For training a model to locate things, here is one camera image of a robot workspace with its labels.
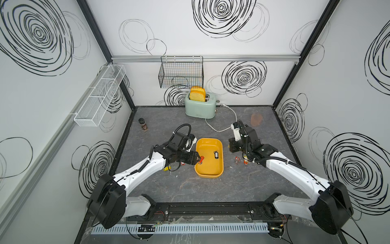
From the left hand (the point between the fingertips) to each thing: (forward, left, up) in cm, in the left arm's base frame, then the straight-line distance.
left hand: (196, 157), depth 81 cm
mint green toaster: (+40, -5, -4) cm, 40 cm away
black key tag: (+8, -12, -11) cm, 18 cm away
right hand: (+8, -18, +5) cm, 21 cm away
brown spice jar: (+25, +37, -2) cm, 45 cm away
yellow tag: (-2, +17, -11) cm, 21 cm away
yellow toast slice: (+41, +1, +11) cm, 42 cm away
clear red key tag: (+4, -25, -10) cm, 27 cm away
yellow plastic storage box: (+10, -9, -10) cm, 16 cm away
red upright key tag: (+5, -4, -11) cm, 13 cm away
